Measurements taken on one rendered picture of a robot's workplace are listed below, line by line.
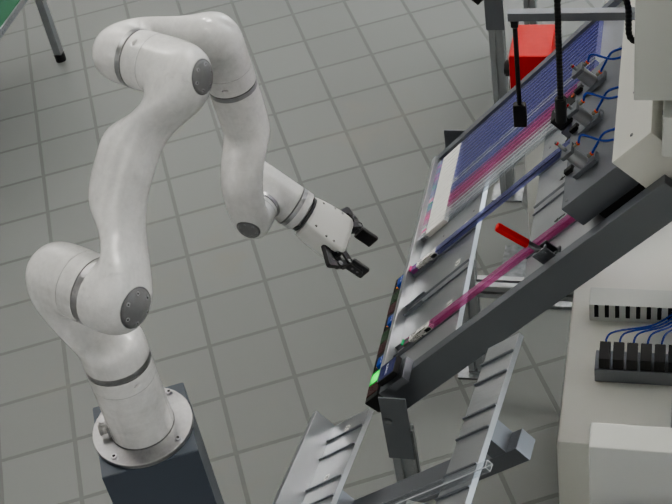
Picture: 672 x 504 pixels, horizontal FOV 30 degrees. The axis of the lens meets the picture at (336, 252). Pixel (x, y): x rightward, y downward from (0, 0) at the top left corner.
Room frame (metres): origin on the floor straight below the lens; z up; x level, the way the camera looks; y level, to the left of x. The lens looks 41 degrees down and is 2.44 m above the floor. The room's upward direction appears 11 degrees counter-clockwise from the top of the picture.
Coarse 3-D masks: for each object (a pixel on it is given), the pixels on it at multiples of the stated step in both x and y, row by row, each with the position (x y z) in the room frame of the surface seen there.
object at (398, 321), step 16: (432, 160) 2.18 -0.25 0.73; (432, 176) 2.12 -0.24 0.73; (416, 224) 1.98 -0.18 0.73; (416, 240) 1.92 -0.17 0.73; (416, 256) 1.88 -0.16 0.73; (400, 288) 1.80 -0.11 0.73; (400, 304) 1.75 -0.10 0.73; (400, 320) 1.71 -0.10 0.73; (400, 336) 1.67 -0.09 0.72; (384, 352) 1.63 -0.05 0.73
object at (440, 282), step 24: (456, 216) 1.90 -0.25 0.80; (432, 240) 1.90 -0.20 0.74; (432, 264) 1.81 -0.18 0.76; (456, 264) 1.73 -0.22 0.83; (432, 288) 1.72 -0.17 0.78; (456, 288) 1.65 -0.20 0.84; (408, 312) 1.72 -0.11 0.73; (432, 312) 1.65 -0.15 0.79; (456, 312) 1.58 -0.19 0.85; (408, 336) 1.65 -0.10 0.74; (432, 336) 1.58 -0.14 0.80
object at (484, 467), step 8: (480, 464) 1.08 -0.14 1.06; (488, 464) 1.07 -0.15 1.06; (464, 472) 1.09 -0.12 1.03; (472, 472) 1.07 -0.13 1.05; (480, 472) 1.07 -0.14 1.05; (488, 472) 1.06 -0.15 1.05; (440, 480) 1.11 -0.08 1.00; (448, 480) 1.09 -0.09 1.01; (456, 480) 1.08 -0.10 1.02; (464, 480) 1.08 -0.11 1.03; (424, 488) 1.11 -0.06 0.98; (432, 488) 1.10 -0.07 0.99; (440, 488) 1.10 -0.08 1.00; (448, 488) 1.09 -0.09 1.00; (400, 496) 1.14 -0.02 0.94; (408, 496) 1.12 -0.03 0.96; (416, 496) 1.11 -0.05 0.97; (424, 496) 1.11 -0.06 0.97
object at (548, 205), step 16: (608, 32) 1.99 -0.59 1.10; (608, 48) 1.93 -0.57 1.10; (544, 144) 1.83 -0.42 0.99; (560, 160) 1.72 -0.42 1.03; (544, 176) 1.72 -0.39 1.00; (560, 176) 1.68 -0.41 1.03; (544, 192) 1.68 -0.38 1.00; (560, 192) 1.63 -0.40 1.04; (544, 208) 1.63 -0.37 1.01; (560, 208) 1.58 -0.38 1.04; (544, 224) 1.58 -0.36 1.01; (576, 224) 1.50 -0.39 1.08; (592, 224) 1.46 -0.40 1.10; (560, 240) 1.50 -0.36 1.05; (528, 256) 1.53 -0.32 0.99; (528, 272) 1.49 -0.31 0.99
